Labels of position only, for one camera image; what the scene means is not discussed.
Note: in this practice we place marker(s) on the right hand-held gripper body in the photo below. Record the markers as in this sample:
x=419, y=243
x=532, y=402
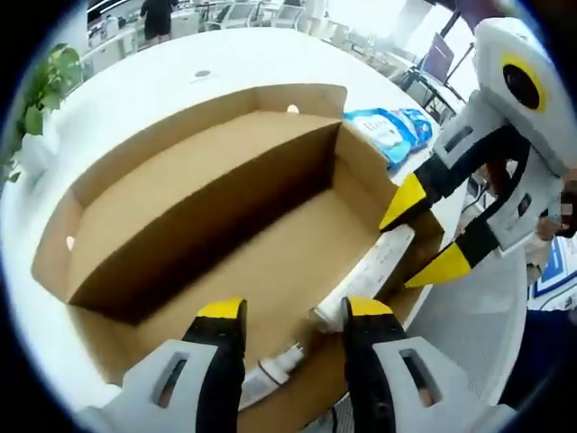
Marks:
x=491, y=63

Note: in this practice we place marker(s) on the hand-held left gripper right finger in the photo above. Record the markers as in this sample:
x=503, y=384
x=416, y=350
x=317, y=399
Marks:
x=374, y=374

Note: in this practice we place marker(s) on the brown cardboard shoe box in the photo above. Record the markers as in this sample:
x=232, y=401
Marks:
x=203, y=194

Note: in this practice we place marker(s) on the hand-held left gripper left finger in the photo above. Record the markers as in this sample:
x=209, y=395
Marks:
x=212, y=370

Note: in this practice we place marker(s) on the person's right hand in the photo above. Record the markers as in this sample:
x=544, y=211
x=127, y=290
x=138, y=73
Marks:
x=571, y=179

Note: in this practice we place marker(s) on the white soft tube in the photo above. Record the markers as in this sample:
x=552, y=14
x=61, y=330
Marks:
x=369, y=270
x=270, y=379

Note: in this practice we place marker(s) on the person's white blue striped shirt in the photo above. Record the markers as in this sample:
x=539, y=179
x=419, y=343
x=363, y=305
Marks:
x=554, y=279

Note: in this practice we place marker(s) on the purple screen monitor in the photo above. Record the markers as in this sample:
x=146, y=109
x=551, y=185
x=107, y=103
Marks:
x=439, y=58

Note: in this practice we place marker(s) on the green potted plant white pot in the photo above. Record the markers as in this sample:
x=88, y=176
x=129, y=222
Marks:
x=54, y=72

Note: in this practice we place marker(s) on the dark blue soft wipes packet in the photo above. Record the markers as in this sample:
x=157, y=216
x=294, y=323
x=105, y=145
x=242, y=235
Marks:
x=419, y=122

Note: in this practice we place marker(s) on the light blue soft wipes packet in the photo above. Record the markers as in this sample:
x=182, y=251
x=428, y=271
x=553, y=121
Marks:
x=378, y=131

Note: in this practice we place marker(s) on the person's dark clothing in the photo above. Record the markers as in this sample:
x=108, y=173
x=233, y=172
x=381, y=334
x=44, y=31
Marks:
x=541, y=356

